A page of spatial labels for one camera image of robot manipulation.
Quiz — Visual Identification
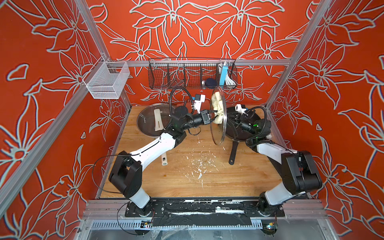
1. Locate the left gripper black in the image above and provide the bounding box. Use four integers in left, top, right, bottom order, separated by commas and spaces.
181, 111, 222, 133

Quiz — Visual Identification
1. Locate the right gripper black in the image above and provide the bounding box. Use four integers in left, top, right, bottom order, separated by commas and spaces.
221, 115, 258, 139

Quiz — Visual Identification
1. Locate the glass lid with black handle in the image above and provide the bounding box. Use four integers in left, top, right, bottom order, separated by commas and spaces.
210, 86, 228, 146

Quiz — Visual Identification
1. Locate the cream yellow cloth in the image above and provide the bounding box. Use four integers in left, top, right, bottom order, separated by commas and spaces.
211, 91, 225, 125

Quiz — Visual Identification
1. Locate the glass lid with white handle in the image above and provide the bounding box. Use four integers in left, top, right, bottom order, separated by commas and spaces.
137, 103, 171, 138

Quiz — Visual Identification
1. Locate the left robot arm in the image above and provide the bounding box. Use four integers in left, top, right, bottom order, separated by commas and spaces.
109, 107, 218, 212

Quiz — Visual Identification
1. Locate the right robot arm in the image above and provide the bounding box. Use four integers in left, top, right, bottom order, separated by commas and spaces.
234, 119, 323, 216

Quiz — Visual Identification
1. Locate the black frying pan with lid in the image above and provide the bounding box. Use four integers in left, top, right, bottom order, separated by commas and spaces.
226, 107, 271, 165

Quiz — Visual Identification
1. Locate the dark blue round object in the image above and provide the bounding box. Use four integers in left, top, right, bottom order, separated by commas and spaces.
205, 78, 217, 89

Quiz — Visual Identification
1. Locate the light blue box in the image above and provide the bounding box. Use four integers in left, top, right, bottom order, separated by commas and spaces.
219, 65, 228, 87

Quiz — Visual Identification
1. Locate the white mesh basket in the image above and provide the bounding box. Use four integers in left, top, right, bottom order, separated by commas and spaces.
84, 62, 130, 100

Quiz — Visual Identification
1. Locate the white coiled cable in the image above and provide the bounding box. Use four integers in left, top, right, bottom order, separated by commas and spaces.
217, 62, 238, 88

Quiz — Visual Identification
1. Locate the black wire basket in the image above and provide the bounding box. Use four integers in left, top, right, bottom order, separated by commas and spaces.
148, 58, 239, 90

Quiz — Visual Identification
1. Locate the dark pan with white handle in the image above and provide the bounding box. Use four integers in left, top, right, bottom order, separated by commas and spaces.
161, 153, 168, 166

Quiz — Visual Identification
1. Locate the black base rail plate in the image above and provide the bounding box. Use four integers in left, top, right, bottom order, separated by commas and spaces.
125, 198, 286, 229

